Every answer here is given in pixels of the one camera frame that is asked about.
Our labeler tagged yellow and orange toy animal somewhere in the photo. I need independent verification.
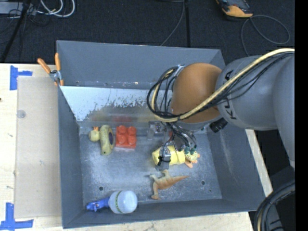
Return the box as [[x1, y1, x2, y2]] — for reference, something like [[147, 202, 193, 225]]
[[183, 150, 201, 169]]

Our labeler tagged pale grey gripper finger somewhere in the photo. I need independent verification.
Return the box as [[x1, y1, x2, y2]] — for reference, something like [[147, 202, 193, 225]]
[[155, 148, 172, 172], [147, 120, 167, 141]]

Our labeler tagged black cylinder on white bracket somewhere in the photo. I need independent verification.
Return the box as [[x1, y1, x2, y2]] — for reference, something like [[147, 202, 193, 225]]
[[208, 117, 229, 133]]

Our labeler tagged white and blue spray bottle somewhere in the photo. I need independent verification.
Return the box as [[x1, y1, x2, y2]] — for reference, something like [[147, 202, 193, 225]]
[[86, 190, 139, 215]]

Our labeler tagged orange toy dinosaur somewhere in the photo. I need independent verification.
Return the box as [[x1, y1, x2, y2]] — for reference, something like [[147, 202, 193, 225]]
[[149, 169, 190, 200]]

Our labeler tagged grey metal bin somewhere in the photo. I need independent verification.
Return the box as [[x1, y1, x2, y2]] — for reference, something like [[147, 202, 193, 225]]
[[55, 39, 274, 230]]

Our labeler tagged pale cardboard board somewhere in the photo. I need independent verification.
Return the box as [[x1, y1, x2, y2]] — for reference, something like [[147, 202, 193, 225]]
[[13, 76, 64, 219]]

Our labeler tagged red toy brick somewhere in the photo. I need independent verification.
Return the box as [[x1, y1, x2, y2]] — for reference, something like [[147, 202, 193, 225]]
[[114, 125, 138, 152]]

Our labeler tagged yellow cylinder toy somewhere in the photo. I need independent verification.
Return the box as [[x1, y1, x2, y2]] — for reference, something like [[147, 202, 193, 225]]
[[152, 145, 186, 167]]

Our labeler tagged yellow toy snail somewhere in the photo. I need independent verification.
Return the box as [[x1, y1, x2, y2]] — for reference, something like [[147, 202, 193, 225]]
[[88, 124, 116, 156]]

